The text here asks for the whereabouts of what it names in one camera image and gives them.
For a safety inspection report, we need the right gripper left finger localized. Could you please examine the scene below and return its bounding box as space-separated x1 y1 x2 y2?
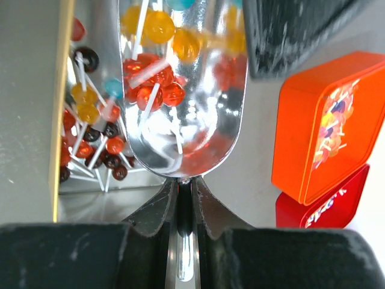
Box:
1 179 177 288

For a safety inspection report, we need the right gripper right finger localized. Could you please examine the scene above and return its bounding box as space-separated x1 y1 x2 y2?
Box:
191 178 384 288

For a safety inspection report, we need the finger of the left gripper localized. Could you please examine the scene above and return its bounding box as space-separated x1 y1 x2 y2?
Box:
242 1 361 79

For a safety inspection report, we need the gold candy tin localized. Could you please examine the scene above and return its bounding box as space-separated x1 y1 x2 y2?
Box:
48 0 169 223

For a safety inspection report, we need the metal scoop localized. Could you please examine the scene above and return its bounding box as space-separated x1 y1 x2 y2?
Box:
118 1 248 288

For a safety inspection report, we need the orange candy box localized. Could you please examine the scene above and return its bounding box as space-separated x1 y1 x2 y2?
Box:
272 51 384 206

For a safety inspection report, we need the red candy box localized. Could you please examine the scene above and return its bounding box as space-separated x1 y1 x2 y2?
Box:
276 164 370 229

